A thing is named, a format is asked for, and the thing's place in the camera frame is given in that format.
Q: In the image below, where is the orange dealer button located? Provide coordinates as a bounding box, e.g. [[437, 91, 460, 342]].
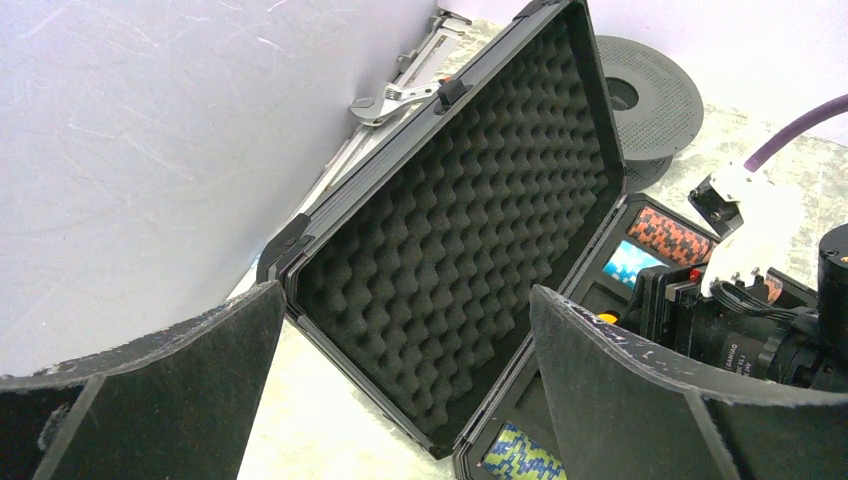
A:
[[598, 312, 619, 324]]

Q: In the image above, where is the copper poker chip stack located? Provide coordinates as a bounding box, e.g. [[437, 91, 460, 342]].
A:
[[627, 206, 715, 266]]

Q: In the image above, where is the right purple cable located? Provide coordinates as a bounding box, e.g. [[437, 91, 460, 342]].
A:
[[743, 92, 848, 174]]

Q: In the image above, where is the black filament spool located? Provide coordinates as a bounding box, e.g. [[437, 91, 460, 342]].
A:
[[596, 35, 704, 193]]

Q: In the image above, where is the red handled tool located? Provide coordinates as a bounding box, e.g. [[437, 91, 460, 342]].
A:
[[349, 77, 450, 127]]

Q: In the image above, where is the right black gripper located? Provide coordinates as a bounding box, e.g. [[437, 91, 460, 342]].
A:
[[622, 225, 847, 391]]

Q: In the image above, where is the black poker set case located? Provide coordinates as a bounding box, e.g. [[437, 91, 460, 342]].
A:
[[257, 1, 720, 479]]

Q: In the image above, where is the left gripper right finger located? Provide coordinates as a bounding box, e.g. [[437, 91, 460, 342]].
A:
[[530, 285, 847, 479]]

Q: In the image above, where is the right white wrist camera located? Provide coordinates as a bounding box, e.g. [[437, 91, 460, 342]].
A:
[[688, 164, 804, 298]]

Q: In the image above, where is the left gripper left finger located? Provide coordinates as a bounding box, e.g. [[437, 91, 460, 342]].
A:
[[1, 281, 284, 479]]

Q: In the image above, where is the blue white poker chip stack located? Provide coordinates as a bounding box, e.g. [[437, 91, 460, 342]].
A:
[[602, 240, 668, 290]]

